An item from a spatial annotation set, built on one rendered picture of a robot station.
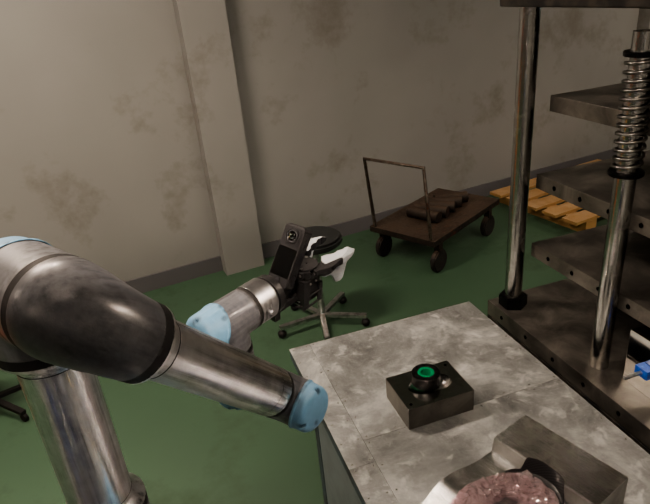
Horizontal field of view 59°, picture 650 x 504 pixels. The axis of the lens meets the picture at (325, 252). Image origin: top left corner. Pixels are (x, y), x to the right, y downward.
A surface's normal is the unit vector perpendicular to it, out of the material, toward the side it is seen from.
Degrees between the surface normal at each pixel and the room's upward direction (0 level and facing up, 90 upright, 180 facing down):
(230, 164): 90
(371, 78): 90
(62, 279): 26
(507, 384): 0
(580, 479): 0
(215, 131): 90
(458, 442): 0
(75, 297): 46
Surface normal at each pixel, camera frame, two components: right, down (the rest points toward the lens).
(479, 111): 0.44, 0.35
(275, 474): -0.09, -0.90
